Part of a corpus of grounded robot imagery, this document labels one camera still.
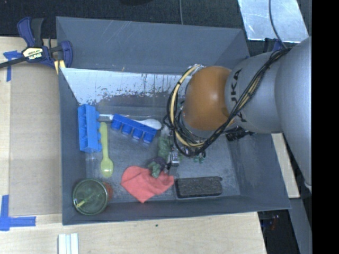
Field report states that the white plastic spoon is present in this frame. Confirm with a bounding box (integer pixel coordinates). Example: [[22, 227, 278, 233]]
[[97, 114, 163, 131]]

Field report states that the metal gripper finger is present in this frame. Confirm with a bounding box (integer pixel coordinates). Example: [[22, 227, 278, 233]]
[[166, 152, 181, 175]]

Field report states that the green toy figure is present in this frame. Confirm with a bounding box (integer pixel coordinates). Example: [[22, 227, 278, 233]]
[[147, 135, 184, 179]]

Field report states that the grey metal bin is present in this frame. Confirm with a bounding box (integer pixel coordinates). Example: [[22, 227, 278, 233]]
[[55, 16, 292, 226]]

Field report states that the black rectangular sponge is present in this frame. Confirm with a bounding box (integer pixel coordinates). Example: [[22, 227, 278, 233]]
[[174, 176, 224, 199]]

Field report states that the red cloth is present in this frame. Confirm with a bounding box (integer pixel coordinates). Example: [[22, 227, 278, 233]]
[[120, 166, 175, 204]]

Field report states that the tall blue toy block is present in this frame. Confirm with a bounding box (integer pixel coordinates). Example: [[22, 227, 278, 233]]
[[77, 104, 103, 153]]

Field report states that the yellow-green plastic spoon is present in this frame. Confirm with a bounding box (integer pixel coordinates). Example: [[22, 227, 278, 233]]
[[99, 121, 114, 178]]

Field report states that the blue toy block with pegs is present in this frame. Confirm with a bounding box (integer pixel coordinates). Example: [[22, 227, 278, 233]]
[[110, 113, 158, 144]]

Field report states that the pale wood board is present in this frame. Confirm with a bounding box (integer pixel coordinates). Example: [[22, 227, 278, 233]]
[[8, 63, 63, 217]]

